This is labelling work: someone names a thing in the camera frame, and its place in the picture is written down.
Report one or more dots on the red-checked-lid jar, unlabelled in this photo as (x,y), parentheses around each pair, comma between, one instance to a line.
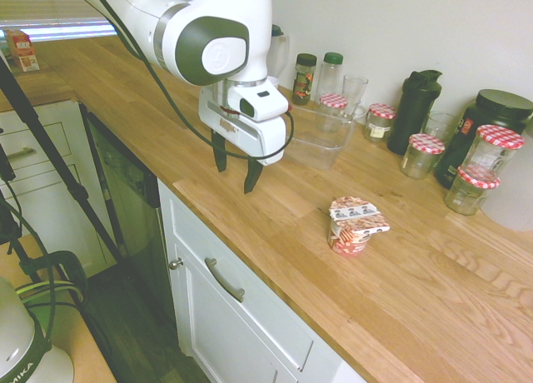
(333,102)

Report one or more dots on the dark-lidded spice jar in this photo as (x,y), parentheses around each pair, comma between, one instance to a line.
(304,81)

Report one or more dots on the black camera tripod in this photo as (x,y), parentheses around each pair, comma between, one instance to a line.
(50,150)

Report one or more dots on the red-checked-lid jar, large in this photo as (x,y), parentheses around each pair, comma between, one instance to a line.
(491,150)

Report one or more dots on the green-lidded clear plastic bottle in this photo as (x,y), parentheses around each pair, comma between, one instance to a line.
(331,75)

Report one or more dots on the white kitchen cabinet, knobbed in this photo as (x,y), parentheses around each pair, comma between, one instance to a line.
(233,329)

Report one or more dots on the red cardboard food box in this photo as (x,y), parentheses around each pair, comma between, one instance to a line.
(23,52)

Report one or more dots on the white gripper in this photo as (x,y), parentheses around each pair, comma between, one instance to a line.
(250,137)

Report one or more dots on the short faceted drinking glass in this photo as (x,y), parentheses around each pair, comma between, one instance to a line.
(441,125)

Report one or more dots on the dark dishwasher front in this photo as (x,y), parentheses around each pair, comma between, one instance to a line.
(125,208)

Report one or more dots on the clear blender jug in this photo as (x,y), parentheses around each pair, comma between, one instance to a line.
(278,54)

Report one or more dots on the large black supplement tub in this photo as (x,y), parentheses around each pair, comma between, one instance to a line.
(499,108)

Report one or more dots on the red-checked-lid jar, garlic label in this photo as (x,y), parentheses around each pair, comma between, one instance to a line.
(379,125)

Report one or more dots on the white window blind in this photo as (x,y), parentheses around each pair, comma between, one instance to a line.
(37,0)

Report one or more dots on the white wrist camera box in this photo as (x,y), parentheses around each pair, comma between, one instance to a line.
(262,102)

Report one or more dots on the metal cabinet knob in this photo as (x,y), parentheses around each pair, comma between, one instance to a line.
(176,263)

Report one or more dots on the black shaker bottle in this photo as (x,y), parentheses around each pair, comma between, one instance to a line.
(412,112)

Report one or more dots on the red-checked-lid jar, faceted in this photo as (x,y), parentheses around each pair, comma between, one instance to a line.
(468,195)

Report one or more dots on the clear plastic container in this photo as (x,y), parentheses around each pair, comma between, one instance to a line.
(320,150)

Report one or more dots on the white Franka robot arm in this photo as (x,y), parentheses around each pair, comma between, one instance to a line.
(233,8)

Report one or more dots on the red-checked-lid jar, taped lid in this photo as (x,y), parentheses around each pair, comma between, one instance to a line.
(420,158)

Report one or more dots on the tall drinking glass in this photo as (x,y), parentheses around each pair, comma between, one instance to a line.
(355,89)

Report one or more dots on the white kitchen cabinet, drawers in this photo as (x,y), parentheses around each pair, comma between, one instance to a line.
(54,200)

